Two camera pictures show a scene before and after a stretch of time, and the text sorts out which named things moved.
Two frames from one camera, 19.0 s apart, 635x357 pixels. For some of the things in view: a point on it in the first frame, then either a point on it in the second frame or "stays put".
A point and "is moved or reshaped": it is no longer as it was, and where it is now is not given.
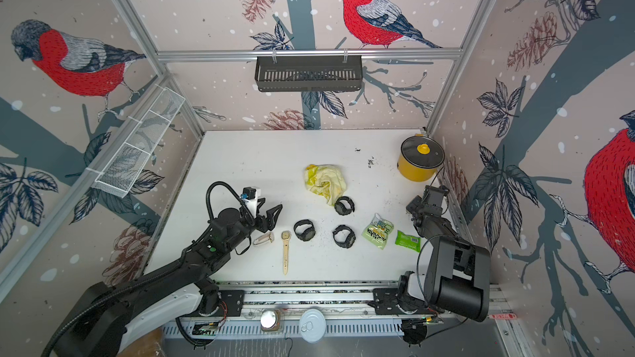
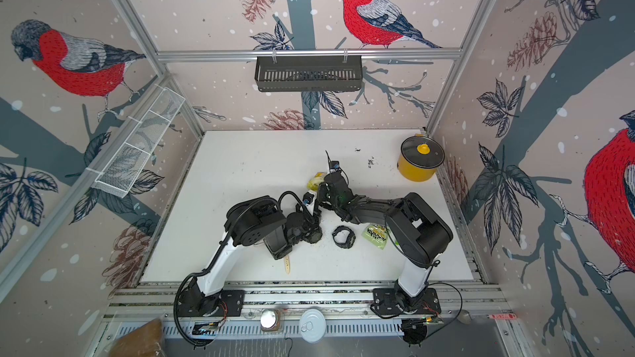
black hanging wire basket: x=308 y=73 stays put
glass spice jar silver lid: x=269 y=320 stays put
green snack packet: x=378 y=230 stays put
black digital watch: x=344 y=206 is moved or reshaped
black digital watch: x=344 y=236 stays put
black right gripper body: x=417 y=205 -> x=325 y=194
